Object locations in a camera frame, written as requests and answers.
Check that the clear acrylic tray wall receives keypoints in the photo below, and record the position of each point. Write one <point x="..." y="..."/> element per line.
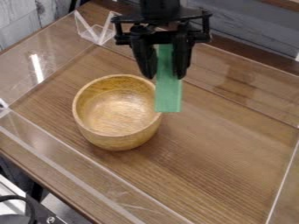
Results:
<point x="220" y="166"/>

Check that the black metal table frame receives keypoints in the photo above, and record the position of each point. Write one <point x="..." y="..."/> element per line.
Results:
<point x="22" y="196"/>

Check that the clear acrylic corner bracket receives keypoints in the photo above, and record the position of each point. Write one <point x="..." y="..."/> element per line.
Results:
<point x="98" y="34"/>

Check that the brown wooden bowl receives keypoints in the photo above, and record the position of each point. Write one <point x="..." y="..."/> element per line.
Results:
<point x="114" y="111"/>

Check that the green rectangular block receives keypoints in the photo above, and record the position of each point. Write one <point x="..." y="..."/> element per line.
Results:
<point x="169" y="86"/>

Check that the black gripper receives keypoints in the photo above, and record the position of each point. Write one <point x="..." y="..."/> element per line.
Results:
<point x="164" y="22"/>

